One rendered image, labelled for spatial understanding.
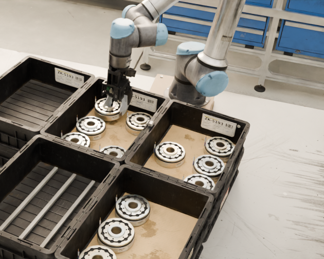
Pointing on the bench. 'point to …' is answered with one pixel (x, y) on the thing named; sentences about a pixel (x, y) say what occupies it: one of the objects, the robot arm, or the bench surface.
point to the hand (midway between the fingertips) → (117, 109)
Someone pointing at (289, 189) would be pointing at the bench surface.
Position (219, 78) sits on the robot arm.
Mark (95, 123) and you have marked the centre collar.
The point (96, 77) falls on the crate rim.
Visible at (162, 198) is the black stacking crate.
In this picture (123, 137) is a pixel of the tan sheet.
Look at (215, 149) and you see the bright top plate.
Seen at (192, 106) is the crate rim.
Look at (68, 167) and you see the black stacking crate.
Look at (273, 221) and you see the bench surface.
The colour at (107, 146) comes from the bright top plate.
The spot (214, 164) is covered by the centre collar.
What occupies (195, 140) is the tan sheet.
